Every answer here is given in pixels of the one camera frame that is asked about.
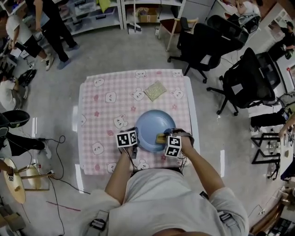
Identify flat cardboard boxes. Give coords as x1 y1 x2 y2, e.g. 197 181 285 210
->
0 211 26 232

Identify black round pan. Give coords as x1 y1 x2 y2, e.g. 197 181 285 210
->
1 110 30 129

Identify black floor cable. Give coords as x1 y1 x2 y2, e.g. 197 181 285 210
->
34 135 92 236

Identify person's white shirt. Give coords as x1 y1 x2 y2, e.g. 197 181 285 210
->
80 168 249 236

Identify big blue plate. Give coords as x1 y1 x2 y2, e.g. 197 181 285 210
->
135 109 176 153

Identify cardboard box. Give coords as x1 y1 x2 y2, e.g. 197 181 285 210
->
138 8 159 23

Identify white square table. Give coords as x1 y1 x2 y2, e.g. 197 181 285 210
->
77 69 201 176

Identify round wooden stool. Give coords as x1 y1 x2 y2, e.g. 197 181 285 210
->
3 158 56 205

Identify wooden chair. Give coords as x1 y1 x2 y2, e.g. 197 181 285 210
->
159 17 199 53

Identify pink checkered tablecloth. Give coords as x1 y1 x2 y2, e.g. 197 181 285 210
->
78 69 193 176

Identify white desk with black frame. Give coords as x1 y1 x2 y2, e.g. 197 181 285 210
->
251 129 295 180

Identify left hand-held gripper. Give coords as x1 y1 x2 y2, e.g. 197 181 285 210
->
115 126 140 159

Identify green scouring pad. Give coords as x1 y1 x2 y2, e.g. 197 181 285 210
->
144 80 167 102

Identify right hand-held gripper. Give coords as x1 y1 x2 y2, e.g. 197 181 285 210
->
158 128 195 159

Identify white shelving unit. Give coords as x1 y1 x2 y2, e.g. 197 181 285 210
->
121 0 186 30
57 0 124 36

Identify person's left forearm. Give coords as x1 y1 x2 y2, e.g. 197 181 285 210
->
105 149 136 205

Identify person's right forearm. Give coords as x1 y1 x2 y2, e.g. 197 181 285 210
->
181 142 225 199

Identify grey harness strap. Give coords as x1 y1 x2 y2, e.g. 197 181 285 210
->
88 210 109 232
218 211 238 229

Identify black mesh office chair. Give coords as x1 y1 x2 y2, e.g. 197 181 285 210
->
167 15 249 83
206 47 277 117
255 52 282 93

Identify white mop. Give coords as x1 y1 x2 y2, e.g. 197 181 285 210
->
128 0 143 35

